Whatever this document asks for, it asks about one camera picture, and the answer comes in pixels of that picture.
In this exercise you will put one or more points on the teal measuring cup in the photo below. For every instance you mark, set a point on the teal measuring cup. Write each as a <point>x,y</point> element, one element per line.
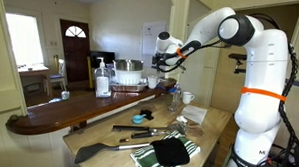
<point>138,119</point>

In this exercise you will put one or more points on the small white jar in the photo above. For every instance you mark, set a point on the small white jar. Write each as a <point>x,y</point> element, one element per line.
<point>65,95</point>

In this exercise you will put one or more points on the kitchen utensils pile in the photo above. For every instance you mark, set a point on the kitchen utensils pile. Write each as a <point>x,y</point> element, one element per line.
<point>131,128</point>

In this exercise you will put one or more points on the wooden desk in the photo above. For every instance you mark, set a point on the wooden desk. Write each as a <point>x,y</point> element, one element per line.
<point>33,71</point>

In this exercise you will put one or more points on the upright plastic water bottle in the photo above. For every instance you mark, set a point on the upright plastic water bottle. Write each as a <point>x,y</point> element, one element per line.
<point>176,92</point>

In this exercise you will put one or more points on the clear hand sanitizer bottle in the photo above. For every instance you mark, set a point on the clear hand sanitizer bottle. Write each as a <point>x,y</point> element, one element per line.
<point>103,82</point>

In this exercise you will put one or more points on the empty white mug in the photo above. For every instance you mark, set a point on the empty white mug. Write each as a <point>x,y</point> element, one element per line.
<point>187,97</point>

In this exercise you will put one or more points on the black camera on tripod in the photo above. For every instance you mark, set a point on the black camera on tripod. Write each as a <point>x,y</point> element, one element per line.
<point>237,61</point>

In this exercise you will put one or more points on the black cloth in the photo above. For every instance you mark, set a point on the black cloth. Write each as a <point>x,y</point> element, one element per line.
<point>170,151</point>

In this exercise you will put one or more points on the blue bowl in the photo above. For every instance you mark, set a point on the blue bowl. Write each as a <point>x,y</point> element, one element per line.
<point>169,90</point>

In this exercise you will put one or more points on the white paper on wall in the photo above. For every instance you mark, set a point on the white paper on wall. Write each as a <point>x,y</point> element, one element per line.
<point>154,37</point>

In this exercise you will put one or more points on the white mug with fork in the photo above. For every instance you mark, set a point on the white mug with fork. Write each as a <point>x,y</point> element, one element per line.
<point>153,82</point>

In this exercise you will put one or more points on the dark wooden door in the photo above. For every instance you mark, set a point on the dark wooden door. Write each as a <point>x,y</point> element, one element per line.
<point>75,54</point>

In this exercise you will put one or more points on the stainless steel bowl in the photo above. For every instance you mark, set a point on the stainless steel bowl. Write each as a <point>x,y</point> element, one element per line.
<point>128,65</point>

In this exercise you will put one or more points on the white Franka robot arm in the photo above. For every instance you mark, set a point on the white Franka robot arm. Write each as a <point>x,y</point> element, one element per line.
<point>261,114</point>

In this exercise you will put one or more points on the crushed plastic bottle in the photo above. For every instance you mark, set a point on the crushed plastic bottle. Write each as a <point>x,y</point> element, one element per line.
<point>173,107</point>

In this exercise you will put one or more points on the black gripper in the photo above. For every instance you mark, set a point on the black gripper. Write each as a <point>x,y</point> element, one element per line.
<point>158,62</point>

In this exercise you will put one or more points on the yellow stick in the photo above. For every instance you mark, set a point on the yellow stick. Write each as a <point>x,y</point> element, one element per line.
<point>90,73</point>

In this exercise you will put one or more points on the white paper napkin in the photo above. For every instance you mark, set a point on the white paper napkin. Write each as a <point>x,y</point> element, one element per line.
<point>195,113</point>

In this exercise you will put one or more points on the green white striped towel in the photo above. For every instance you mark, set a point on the green white striped towel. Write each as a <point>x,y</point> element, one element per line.
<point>143,160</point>

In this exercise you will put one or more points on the white wooden chair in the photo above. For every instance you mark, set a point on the white wooden chair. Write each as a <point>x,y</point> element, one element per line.
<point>56,78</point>

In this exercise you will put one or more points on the dark wooden bar counter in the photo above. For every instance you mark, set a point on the dark wooden bar counter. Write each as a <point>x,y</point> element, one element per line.
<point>71,111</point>

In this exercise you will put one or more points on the black monitor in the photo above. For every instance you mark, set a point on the black monitor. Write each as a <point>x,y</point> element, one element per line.
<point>102,58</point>

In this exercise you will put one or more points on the small black pouch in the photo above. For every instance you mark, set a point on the small black pouch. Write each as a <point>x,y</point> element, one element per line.
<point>147,114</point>

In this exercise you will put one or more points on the crumpled white tissue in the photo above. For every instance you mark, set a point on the crumpled white tissue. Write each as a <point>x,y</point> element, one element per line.
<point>181,119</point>

